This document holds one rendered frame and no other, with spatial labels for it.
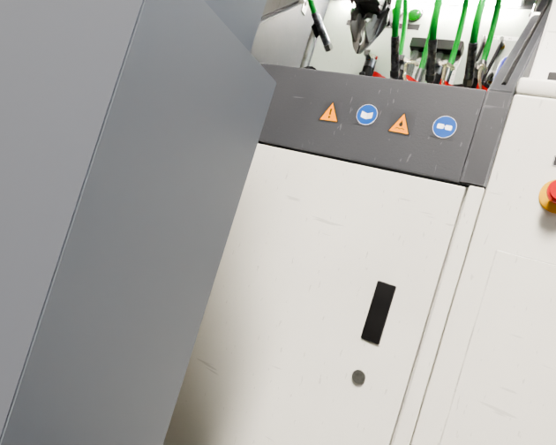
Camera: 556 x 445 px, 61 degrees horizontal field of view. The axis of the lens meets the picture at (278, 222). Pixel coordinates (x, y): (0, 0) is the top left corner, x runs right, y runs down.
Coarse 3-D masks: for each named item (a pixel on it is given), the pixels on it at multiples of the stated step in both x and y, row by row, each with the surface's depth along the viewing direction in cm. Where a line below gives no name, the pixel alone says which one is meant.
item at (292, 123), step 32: (288, 96) 92; (320, 96) 89; (352, 96) 86; (384, 96) 84; (416, 96) 81; (448, 96) 79; (480, 96) 77; (288, 128) 91; (320, 128) 88; (352, 128) 85; (384, 128) 83; (416, 128) 80; (352, 160) 85; (384, 160) 82; (416, 160) 80; (448, 160) 77
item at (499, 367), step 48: (528, 96) 74; (528, 144) 73; (528, 192) 72; (480, 240) 73; (528, 240) 71; (480, 288) 72; (528, 288) 69; (480, 336) 71; (528, 336) 68; (432, 384) 73; (480, 384) 70; (528, 384) 68; (432, 432) 72; (480, 432) 69; (528, 432) 67
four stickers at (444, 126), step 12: (324, 108) 88; (336, 108) 87; (360, 108) 85; (372, 108) 84; (324, 120) 88; (336, 120) 87; (360, 120) 85; (372, 120) 84; (396, 120) 82; (408, 120) 81; (444, 120) 79; (456, 120) 78; (396, 132) 82; (408, 132) 81; (432, 132) 79; (444, 132) 78
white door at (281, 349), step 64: (256, 192) 92; (320, 192) 86; (384, 192) 81; (448, 192) 77; (256, 256) 89; (320, 256) 84; (384, 256) 79; (256, 320) 87; (320, 320) 82; (384, 320) 77; (192, 384) 91; (256, 384) 85; (320, 384) 80; (384, 384) 76
